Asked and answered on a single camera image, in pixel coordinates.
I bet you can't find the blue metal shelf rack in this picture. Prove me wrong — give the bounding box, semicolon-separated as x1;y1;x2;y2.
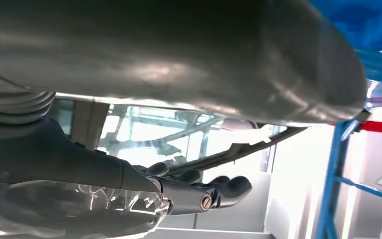
309;0;382;239

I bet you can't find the white car with red stripe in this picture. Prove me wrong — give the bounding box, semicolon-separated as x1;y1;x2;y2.
47;97;382;239

